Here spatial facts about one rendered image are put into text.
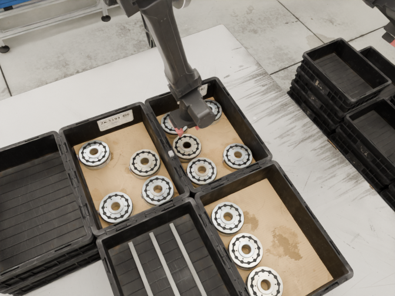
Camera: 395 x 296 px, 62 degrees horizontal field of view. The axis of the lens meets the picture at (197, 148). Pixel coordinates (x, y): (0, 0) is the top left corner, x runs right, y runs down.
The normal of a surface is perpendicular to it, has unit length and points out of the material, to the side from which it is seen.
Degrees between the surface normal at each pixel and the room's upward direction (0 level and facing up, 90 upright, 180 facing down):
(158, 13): 99
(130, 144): 0
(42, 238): 0
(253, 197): 0
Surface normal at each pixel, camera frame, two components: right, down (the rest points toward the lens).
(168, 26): 0.53, 0.80
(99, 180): 0.05, -0.52
